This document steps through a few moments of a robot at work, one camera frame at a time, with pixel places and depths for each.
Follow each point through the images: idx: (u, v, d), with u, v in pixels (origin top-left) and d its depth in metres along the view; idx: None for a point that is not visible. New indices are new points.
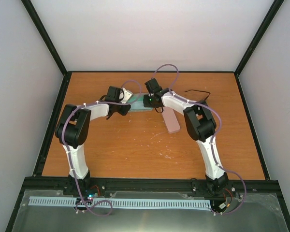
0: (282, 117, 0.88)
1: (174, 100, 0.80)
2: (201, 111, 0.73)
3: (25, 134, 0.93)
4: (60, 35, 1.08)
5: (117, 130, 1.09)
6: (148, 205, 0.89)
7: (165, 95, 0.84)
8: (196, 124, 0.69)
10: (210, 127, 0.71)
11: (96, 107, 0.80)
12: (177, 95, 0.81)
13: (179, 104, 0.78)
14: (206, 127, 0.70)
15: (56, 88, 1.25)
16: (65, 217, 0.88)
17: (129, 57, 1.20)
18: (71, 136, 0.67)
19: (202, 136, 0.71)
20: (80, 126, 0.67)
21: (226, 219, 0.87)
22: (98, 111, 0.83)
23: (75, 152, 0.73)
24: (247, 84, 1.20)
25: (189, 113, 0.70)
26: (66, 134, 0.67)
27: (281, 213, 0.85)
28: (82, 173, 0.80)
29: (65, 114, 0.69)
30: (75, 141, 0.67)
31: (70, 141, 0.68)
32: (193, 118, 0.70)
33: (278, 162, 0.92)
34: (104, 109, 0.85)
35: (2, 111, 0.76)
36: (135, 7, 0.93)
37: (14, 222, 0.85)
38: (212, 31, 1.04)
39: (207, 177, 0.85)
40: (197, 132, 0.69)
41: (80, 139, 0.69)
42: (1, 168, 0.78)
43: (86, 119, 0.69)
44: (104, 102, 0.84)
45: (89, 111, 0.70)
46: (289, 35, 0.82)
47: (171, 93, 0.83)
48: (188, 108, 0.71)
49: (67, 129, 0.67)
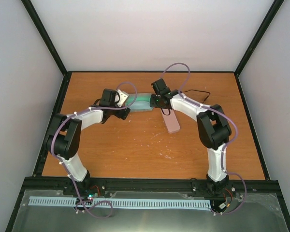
0: (282, 118, 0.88)
1: (185, 105, 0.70)
2: (215, 117, 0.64)
3: (25, 134, 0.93)
4: (60, 35, 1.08)
5: (117, 131, 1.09)
6: (148, 205, 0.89)
7: (175, 97, 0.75)
8: (210, 131, 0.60)
10: (225, 135, 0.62)
11: (89, 114, 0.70)
12: (187, 99, 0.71)
13: (191, 108, 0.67)
14: (220, 135, 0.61)
15: (56, 88, 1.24)
16: (65, 217, 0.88)
17: (129, 57, 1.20)
18: (61, 148, 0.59)
19: (215, 144, 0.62)
20: (71, 137, 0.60)
21: (226, 219, 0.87)
22: (91, 119, 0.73)
23: (69, 163, 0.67)
24: (247, 84, 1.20)
25: (203, 119, 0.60)
26: (55, 145, 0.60)
27: (281, 213, 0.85)
28: (80, 176, 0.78)
29: (53, 124, 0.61)
30: (66, 153, 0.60)
31: (60, 153, 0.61)
32: (208, 123, 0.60)
33: (278, 162, 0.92)
34: (97, 115, 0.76)
35: (2, 110, 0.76)
36: (135, 7, 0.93)
37: (14, 222, 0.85)
38: (213, 32, 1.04)
39: (209, 178, 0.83)
40: (210, 139, 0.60)
41: (71, 151, 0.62)
42: (1, 168, 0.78)
43: (77, 129, 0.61)
44: (97, 108, 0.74)
45: (80, 121, 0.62)
46: (289, 35, 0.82)
47: (181, 96, 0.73)
48: (202, 113, 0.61)
49: (57, 140, 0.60)
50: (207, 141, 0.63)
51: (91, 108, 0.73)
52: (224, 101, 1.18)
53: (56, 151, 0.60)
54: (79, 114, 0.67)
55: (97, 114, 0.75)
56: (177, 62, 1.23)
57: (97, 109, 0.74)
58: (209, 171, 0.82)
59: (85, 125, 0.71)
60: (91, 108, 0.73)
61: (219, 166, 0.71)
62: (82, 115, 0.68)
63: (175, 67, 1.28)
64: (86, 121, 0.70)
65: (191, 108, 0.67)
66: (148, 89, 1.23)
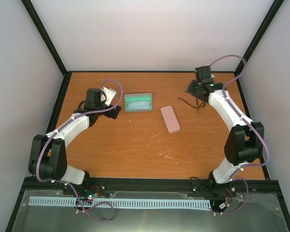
0: (283, 118, 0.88)
1: (224, 106, 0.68)
2: (252, 135, 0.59)
3: (25, 135, 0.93)
4: (60, 35, 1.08)
5: (112, 128, 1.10)
6: (148, 205, 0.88)
7: (216, 94, 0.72)
8: (239, 148, 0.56)
10: (253, 155, 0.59)
11: (72, 125, 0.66)
12: (228, 101, 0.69)
13: (228, 115, 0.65)
14: (247, 154, 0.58)
15: (56, 88, 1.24)
16: (65, 217, 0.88)
17: (130, 57, 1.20)
18: (47, 172, 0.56)
19: (238, 161, 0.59)
20: (56, 161, 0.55)
21: (227, 219, 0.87)
22: (76, 130, 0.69)
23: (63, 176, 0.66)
24: (247, 84, 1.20)
25: (239, 136, 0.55)
26: (40, 169, 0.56)
27: (281, 213, 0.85)
28: (78, 181, 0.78)
29: (35, 149, 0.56)
30: (53, 176, 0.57)
31: (47, 176, 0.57)
32: (241, 140, 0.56)
33: (278, 162, 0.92)
34: (82, 123, 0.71)
35: (1, 111, 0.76)
36: (136, 7, 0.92)
37: (14, 222, 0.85)
38: (213, 31, 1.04)
39: (213, 175, 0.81)
40: (236, 156, 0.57)
41: (59, 172, 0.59)
42: (1, 168, 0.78)
43: (61, 150, 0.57)
44: (80, 116, 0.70)
45: (63, 141, 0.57)
46: (289, 35, 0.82)
47: (224, 95, 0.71)
48: (239, 128, 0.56)
49: (42, 164, 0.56)
50: (230, 154, 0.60)
51: (74, 117, 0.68)
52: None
53: (43, 175, 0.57)
54: (61, 129, 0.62)
55: (82, 122, 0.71)
56: (177, 62, 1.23)
57: (81, 116, 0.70)
58: (215, 169, 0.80)
59: (71, 138, 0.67)
60: (74, 118, 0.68)
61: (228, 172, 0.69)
62: (65, 129, 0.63)
63: (175, 67, 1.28)
64: (71, 134, 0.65)
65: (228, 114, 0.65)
66: (148, 89, 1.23)
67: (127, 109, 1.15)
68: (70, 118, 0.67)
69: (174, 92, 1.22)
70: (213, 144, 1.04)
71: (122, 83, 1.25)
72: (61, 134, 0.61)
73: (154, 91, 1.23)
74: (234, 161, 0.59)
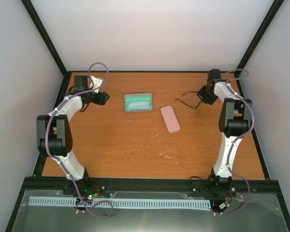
0: (283, 117, 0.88)
1: (223, 89, 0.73)
2: (242, 109, 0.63)
3: (25, 134, 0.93)
4: (60, 35, 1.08)
5: (100, 119, 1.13)
6: (148, 205, 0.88)
7: (219, 82, 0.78)
8: (228, 116, 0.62)
10: (241, 128, 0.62)
11: (69, 105, 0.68)
12: (228, 86, 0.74)
13: (225, 94, 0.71)
14: (236, 125, 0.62)
15: (56, 88, 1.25)
16: (65, 217, 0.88)
17: (130, 57, 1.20)
18: (57, 146, 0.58)
19: (227, 132, 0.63)
20: (64, 134, 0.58)
21: (227, 219, 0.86)
22: (72, 108, 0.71)
23: (67, 160, 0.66)
24: (247, 84, 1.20)
25: (228, 104, 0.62)
26: (50, 145, 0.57)
27: (281, 213, 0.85)
28: (79, 173, 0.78)
29: (39, 128, 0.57)
30: (63, 150, 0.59)
31: (57, 151, 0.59)
32: (230, 109, 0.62)
33: (277, 161, 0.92)
34: (77, 103, 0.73)
35: (1, 111, 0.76)
36: (136, 7, 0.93)
37: (14, 222, 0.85)
38: (213, 31, 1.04)
39: (213, 172, 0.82)
40: (225, 124, 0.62)
41: (68, 146, 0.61)
42: (1, 168, 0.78)
43: (65, 124, 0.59)
44: (74, 96, 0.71)
45: (65, 116, 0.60)
46: (289, 34, 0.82)
47: (225, 82, 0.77)
48: (229, 98, 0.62)
49: (51, 140, 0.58)
50: (222, 125, 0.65)
51: (68, 97, 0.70)
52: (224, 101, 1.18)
53: (53, 150, 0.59)
54: (60, 108, 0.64)
55: (77, 101, 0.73)
56: (177, 62, 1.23)
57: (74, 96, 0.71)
58: (214, 165, 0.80)
59: (70, 117, 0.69)
60: (68, 98, 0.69)
61: (224, 160, 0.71)
62: (64, 108, 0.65)
63: (175, 67, 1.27)
64: (69, 112, 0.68)
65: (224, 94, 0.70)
66: (148, 89, 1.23)
67: (127, 110, 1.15)
68: (65, 99, 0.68)
69: (175, 91, 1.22)
70: (213, 144, 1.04)
71: (122, 83, 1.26)
72: (61, 112, 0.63)
73: (153, 91, 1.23)
74: (224, 130, 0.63)
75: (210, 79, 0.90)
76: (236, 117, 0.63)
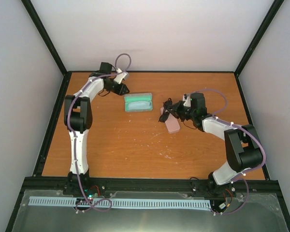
0: (282, 118, 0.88)
1: (216, 124, 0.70)
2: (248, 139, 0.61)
3: (24, 134, 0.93)
4: (60, 35, 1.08)
5: (100, 118, 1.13)
6: (148, 205, 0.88)
7: (207, 119, 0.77)
8: (238, 151, 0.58)
10: (256, 160, 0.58)
11: (92, 86, 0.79)
12: (219, 120, 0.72)
13: (221, 126, 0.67)
14: (250, 159, 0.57)
15: (56, 87, 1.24)
16: (65, 217, 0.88)
17: (130, 57, 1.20)
18: (79, 123, 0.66)
19: (242, 167, 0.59)
20: (85, 113, 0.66)
21: (226, 219, 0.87)
22: (94, 90, 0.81)
23: (81, 140, 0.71)
24: (247, 84, 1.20)
25: (232, 137, 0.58)
26: (72, 121, 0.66)
27: (281, 213, 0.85)
28: (83, 167, 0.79)
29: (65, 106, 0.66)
30: (83, 126, 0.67)
31: (77, 127, 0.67)
32: (236, 142, 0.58)
33: (277, 161, 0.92)
34: (99, 85, 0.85)
35: (1, 110, 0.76)
36: (135, 7, 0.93)
37: (14, 222, 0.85)
38: (212, 32, 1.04)
39: (212, 175, 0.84)
40: (239, 162, 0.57)
41: (88, 125, 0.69)
42: (1, 168, 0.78)
43: (88, 106, 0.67)
44: (96, 79, 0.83)
45: (89, 98, 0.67)
46: (289, 34, 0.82)
47: (213, 118, 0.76)
48: (230, 130, 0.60)
49: (74, 117, 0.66)
50: (234, 162, 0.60)
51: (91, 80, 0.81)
52: (219, 101, 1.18)
53: (74, 126, 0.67)
54: (84, 90, 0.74)
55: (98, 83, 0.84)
56: (177, 62, 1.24)
57: (97, 79, 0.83)
58: (215, 171, 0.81)
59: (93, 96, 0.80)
60: (92, 80, 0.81)
61: (230, 176, 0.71)
62: (88, 89, 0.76)
63: (175, 67, 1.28)
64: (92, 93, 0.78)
65: (220, 126, 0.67)
66: (148, 89, 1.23)
67: (127, 110, 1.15)
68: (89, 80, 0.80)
69: (175, 92, 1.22)
70: (213, 144, 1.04)
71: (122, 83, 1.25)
72: (85, 94, 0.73)
73: (153, 91, 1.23)
74: (239, 168, 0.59)
75: (194, 114, 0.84)
76: (244, 150, 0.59)
